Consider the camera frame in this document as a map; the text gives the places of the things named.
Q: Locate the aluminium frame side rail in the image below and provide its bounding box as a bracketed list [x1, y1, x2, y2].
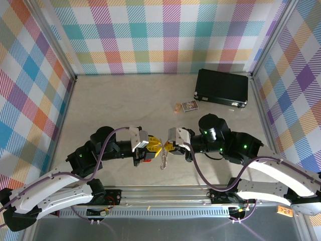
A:
[50, 79, 76, 181]
[250, 75, 279, 156]

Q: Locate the orange label sticker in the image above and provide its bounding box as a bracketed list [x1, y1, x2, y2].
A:
[277, 205, 293, 216]

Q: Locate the small printed card box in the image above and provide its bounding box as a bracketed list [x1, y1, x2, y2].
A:
[181, 99, 200, 113]

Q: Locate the aluminium frame post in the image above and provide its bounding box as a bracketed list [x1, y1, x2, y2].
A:
[250, 0, 299, 78]
[24, 0, 77, 82]

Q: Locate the black hard case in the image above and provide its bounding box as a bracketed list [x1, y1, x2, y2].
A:
[193, 68, 249, 108]

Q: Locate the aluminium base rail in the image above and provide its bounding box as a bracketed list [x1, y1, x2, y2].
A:
[104, 186, 228, 206]

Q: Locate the slotted grey cable duct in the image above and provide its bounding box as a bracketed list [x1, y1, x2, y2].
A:
[59, 209, 233, 218]

